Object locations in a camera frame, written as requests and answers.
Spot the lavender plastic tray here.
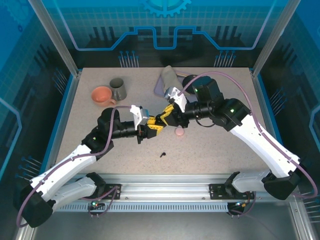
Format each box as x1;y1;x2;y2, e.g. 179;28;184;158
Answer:
152;71;193;98

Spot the black round plate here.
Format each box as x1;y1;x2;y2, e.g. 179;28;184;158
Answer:
181;74;199;95

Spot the beige folded cloth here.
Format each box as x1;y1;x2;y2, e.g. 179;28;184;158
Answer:
160;65;187;97

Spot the grey ceramic mug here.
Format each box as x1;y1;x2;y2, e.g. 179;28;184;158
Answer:
109;77;128;102

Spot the orange ceramic cup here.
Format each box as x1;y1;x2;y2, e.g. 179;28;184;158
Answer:
90;86;118;108

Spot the small connector with LED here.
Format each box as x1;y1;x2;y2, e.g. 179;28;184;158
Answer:
233;199;251;210
89;198;106;210

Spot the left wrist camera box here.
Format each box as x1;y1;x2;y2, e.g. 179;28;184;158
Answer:
129;104;151;131

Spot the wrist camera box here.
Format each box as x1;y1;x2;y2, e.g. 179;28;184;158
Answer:
164;86;188;113
129;104;151;131

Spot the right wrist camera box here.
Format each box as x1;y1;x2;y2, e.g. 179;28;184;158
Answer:
164;86;188;113

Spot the aluminium mounting rail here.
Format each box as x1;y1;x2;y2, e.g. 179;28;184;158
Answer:
33;173;300;201

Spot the blue table side rail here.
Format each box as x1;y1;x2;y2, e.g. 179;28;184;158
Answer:
254;74;297;161
41;74;76;182

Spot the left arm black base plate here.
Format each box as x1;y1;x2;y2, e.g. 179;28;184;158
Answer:
97;183;123;200

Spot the slotted grey cable duct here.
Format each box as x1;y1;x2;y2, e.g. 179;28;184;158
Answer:
53;202;230;213

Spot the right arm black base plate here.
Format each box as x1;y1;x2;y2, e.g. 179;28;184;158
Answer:
208;183;255;200

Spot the aluminium frame post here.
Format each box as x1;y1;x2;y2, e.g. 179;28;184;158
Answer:
251;0;302;77
26;0;82;78

